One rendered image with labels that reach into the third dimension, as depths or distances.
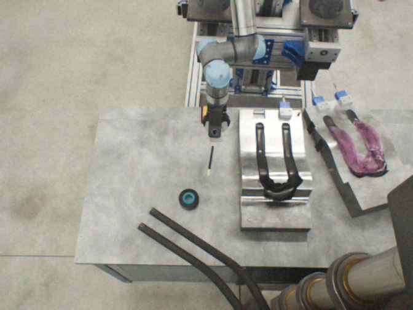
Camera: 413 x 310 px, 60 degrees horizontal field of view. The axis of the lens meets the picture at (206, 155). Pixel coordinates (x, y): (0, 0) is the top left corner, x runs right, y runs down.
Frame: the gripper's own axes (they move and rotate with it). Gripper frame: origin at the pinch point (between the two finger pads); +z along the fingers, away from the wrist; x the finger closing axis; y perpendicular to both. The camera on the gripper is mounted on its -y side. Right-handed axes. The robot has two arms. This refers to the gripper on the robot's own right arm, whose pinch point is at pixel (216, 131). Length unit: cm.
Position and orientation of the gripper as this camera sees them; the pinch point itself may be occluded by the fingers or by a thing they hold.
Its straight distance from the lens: 142.2
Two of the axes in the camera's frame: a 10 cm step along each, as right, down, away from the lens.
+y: 0.2, -9.0, 4.4
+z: 0.1, 4.4, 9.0
